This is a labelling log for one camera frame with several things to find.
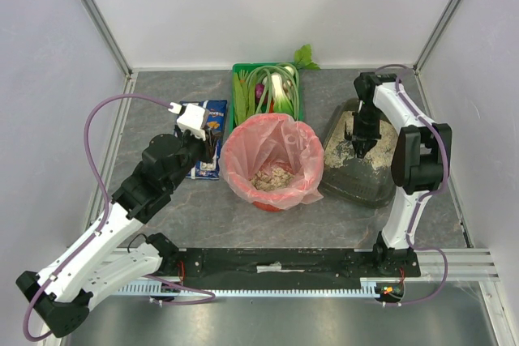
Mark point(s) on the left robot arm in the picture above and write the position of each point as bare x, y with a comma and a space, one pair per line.
65, 292

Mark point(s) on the black litter scoop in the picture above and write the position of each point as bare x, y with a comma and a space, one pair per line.
348, 134

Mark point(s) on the green lettuce leaf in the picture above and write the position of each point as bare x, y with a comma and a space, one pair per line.
244, 101

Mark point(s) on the white bok choy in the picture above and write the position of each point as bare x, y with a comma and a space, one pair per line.
279, 83

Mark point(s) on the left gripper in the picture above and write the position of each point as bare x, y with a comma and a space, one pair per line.
207, 147

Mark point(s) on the dark translucent litter box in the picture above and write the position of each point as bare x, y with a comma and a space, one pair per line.
361, 185

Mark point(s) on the green long beans bundle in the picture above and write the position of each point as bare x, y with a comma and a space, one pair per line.
255, 76

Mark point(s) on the purple onion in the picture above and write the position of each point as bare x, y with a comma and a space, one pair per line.
259, 90

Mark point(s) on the white cable duct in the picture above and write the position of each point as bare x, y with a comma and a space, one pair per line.
156, 289

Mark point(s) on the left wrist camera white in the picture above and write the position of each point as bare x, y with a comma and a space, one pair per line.
190, 117

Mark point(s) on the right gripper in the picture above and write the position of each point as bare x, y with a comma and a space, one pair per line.
364, 136

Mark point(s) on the green vegetable tray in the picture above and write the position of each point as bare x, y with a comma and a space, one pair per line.
241, 69

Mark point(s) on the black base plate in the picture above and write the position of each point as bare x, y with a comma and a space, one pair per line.
284, 269

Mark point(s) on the green leaf sprig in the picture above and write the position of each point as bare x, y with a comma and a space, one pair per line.
303, 58

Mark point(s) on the blue Doritos chip bag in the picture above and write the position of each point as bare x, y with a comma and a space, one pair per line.
217, 111

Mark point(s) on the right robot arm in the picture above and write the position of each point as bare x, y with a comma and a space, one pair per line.
419, 169

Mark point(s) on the red mesh waste basket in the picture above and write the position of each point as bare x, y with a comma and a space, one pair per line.
269, 204

